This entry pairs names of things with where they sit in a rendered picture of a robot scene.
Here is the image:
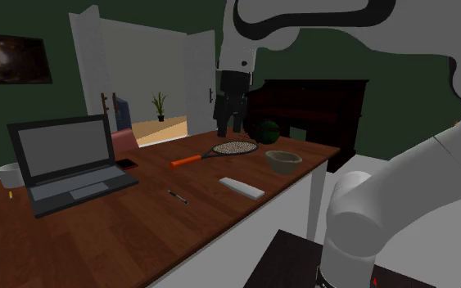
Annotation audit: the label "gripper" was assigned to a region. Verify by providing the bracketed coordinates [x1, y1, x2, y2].
[212, 70, 253, 139]

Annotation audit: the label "dark green ball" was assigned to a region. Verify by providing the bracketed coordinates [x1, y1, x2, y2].
[252, 119, 282, 146]

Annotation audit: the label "beige bowl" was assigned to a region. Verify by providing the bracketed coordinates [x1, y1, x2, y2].
[264, 150, 303, 176]

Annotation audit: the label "potted green plant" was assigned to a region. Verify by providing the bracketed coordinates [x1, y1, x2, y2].
[151, 91, 168, 123]

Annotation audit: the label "white remote control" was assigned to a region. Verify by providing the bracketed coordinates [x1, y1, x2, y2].
[219, 177, 266, 200]

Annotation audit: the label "dark wooden piano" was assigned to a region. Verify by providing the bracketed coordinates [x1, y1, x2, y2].
[245, 79, 370, 173]

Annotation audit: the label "black pen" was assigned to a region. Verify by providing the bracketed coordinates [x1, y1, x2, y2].
[167, 189, 189, 205]

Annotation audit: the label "blue chair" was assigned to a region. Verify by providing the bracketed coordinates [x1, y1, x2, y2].
[101, 92, 133, 133]

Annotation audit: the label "red chair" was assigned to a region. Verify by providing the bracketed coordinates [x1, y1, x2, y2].
[111, 128, 140, 153]

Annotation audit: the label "black red phone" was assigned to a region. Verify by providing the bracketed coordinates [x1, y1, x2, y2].
[115, 158, 139, 170]

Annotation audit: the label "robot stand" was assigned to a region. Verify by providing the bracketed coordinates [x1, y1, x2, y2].
[242, 229, 439, 288]

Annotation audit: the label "brown wooden desk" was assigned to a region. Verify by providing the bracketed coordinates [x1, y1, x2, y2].
[0, 128, 341, 288]

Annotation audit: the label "black grey laptop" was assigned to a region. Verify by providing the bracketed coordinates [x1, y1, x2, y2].
[7, 114, 140, 219]

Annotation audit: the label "white waste bin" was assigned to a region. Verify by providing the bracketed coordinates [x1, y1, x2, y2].
[0, 162, 25, 189]

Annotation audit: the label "orange handled black racket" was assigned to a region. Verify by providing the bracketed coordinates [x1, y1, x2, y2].
[169, 140, 260, 170]

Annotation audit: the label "dark wall picture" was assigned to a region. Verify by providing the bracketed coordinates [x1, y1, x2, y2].
[0, 31, 53, 86]

